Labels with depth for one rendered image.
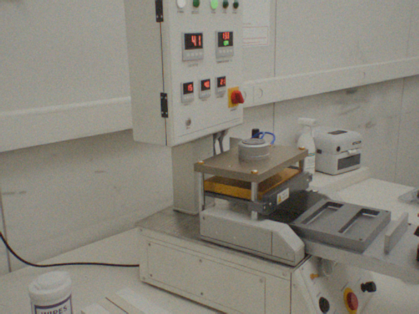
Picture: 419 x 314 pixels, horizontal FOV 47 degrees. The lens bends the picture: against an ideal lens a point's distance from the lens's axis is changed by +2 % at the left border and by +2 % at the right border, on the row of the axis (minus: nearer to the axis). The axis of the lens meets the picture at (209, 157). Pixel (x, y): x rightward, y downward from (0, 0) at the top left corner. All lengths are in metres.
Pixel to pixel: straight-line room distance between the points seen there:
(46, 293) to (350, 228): 0.68
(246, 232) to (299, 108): 1.29
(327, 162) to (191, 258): 1.06
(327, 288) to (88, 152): 0.85
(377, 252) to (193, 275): 0.44
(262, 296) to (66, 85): 0.84
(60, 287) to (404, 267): 0.71
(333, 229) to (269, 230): 0.14
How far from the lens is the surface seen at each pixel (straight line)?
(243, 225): 1.08
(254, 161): 1.16
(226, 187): 1.15
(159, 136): 1.16
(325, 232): 1.07
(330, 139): 2.09
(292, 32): 2.21
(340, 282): 1.21
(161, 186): 1.77
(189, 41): 1.16
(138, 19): 1.16
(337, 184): 2.06
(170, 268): 1.26
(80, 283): 1.41
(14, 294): 1.43
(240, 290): 1.15
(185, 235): 1.19
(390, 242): 1.06
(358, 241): 1.05
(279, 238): 1.04
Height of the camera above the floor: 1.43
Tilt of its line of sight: 15 degrees down
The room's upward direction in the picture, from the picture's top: 1 degrees counter-clockwise
